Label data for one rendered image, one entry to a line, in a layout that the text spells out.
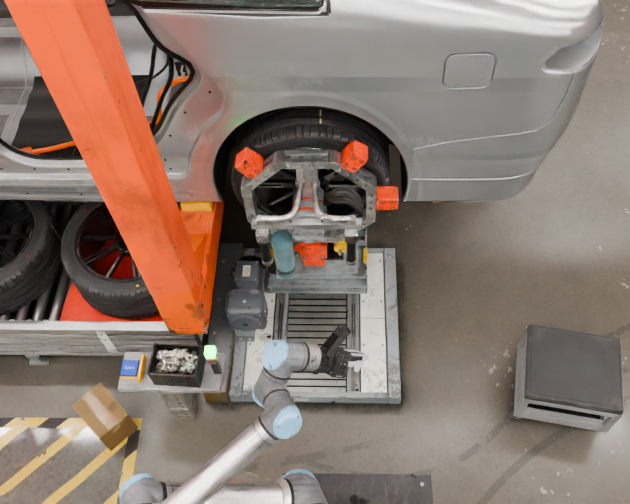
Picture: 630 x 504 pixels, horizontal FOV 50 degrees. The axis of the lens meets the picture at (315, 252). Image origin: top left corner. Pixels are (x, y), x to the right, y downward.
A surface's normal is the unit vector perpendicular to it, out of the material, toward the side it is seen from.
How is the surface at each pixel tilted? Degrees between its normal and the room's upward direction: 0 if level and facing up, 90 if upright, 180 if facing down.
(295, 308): 0
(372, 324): 0
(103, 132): 90
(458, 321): 0
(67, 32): 90
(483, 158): 90
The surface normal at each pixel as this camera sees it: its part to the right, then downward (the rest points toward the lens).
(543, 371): -0.04, -0.55
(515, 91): -0.03, 0.84
